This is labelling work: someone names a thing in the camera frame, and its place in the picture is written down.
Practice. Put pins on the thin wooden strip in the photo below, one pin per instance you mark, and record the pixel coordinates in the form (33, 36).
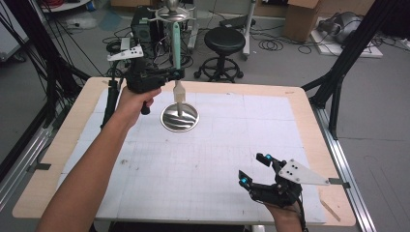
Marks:
(330, 210)

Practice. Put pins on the aluminium rail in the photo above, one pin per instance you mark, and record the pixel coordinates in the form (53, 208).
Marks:
(19, 167)
(341, 161)

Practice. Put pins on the black tape strip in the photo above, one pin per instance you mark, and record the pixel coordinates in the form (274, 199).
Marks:
(43, 166)
(340, 182)

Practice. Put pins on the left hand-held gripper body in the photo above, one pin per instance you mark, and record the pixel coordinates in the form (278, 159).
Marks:
(141, 77)

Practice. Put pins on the black computer tower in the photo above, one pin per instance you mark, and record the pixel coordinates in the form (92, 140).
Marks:
(145, 29)

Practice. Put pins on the wooden table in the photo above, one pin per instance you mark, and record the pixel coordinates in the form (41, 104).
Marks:
(309, 129)

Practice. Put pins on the white floor board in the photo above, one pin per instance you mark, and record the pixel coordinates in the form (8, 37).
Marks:
(367, 51)

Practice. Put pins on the white grid mat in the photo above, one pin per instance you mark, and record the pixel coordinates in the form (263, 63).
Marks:
(193, 161)

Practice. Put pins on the person's right hand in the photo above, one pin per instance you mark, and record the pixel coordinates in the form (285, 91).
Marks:
(286, 217)

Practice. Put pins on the black metal frame strut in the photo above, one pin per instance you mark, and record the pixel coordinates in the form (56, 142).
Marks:
(341, 64)
(53, 71)

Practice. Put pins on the small grey power supply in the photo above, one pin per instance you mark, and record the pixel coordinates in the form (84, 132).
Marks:
(125, 43)

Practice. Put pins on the person's left hand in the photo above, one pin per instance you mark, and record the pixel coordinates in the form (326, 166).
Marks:
(132, 104)

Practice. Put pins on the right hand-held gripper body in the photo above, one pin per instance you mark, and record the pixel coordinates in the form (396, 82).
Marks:
(283, 193)

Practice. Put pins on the steel utensil stand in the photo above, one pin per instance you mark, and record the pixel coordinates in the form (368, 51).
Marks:
(180, 121)

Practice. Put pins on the white metal stand leg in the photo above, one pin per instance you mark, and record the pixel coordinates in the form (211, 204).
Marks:
(249, 29)

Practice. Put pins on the cardboard box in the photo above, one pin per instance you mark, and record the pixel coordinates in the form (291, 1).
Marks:
(301, 21)

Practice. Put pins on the black round stool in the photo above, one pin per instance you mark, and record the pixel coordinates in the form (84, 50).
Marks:
(224, 40)

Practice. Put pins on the grey bag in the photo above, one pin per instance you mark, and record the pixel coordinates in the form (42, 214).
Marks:
(346, 27)

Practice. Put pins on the round white table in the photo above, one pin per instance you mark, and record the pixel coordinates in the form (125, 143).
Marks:
(64, 5)

